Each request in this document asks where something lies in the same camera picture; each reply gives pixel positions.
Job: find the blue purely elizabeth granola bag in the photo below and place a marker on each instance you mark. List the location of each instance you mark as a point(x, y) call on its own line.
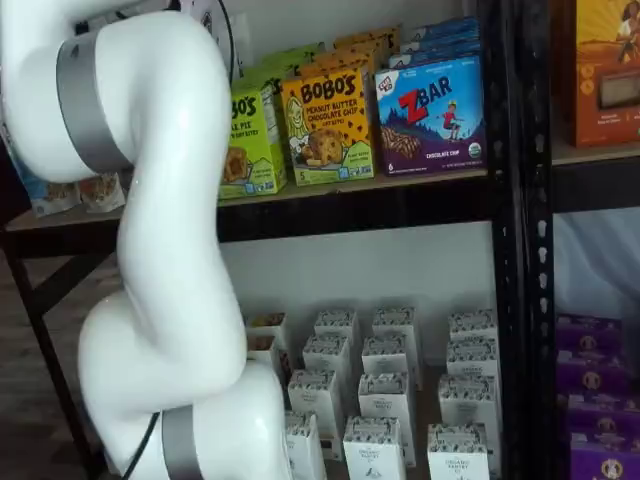
point(45, 192)

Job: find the pumpkin cinnamon granola bag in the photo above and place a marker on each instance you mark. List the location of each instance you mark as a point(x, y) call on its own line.
point(102, 192)

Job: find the blue Zbar chocolate chip box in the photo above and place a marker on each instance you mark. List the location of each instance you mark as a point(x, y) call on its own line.
point(450, 24)
point(445, 36)
point(440, 50)
point(430, 115)

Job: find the purple snack box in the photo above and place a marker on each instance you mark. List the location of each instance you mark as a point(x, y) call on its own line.
point(605, 415)
point(592, 372)
point(607, 460)
point(590, 332)

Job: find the yellow Bobo's peanut butter box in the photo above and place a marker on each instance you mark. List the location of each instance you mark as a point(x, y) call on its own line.
point(370, 32)
point(345, 61)
point(330, 130)
point(360, 46)

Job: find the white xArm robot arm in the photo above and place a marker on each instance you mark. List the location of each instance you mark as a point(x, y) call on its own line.
point(165, 225)

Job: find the small yellow oatmeal box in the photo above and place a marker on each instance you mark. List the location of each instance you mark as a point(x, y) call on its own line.
point(265, 320)
point(260, 346)

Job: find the large orange food box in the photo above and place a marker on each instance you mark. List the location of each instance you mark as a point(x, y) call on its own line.
point(605, 75)

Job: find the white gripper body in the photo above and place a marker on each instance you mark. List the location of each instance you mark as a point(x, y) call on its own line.
point(206, 11)

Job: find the white plastic sheet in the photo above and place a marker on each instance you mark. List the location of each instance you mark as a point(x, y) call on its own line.
point(595, 260)

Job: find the white organic pantry box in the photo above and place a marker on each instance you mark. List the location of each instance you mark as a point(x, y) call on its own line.
point(457, 455)
point(382, 395)
point(472, 357)
point(372, 450)
point(335, 322)
point(384, 352)
point(306, 445)
point(467, 400)
point(325, 352)
point(312, 400)
point(472, 325)
point(393, 320)

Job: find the black metal shelf unit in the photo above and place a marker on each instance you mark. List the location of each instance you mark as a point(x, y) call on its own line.
point(542, 250)
point(350, 212)

